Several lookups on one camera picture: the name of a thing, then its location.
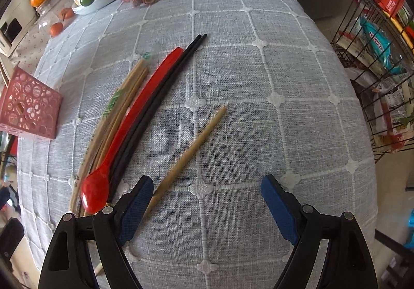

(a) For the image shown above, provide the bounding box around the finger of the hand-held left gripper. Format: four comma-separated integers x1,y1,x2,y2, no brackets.
0,217,26,259

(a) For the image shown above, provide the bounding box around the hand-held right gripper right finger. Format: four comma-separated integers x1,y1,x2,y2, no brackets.
261,174,379,289

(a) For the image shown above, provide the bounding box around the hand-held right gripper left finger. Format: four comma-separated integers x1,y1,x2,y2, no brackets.
38,175,154,289

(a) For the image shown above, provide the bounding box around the red plastic spoon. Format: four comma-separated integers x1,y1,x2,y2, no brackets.
81,47,185,214

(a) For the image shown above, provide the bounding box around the black chopstick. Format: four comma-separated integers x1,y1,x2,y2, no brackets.
112,33,208,204
107,34,202,204

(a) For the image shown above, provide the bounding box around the bamboo chopstick with green print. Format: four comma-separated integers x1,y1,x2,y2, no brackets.
69,52,151,212

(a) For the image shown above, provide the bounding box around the pink perforated utensil holder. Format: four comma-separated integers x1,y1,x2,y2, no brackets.
0,66,63,140

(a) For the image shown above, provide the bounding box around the grey checked tablecloth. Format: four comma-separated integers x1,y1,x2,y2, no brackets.
16,0,379,289

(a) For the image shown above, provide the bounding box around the blue plastic stool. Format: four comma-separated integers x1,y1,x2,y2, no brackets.
403,209,414,247

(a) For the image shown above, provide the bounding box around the red and white snack packet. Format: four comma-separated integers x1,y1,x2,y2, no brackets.
372,82,414,152

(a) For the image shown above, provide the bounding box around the floral tablecloth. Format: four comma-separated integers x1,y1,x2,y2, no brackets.
10,11,75,73

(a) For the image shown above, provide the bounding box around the blue snack packet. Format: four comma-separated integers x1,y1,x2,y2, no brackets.
359,17,403,74

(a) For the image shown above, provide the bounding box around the clear plastic container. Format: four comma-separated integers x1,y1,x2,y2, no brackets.
35,0,81,31

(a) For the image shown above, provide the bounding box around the white kitchen appliance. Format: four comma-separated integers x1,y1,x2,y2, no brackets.
0,0,39,56

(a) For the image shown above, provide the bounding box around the black wire rack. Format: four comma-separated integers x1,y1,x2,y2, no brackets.
330,0,414,157

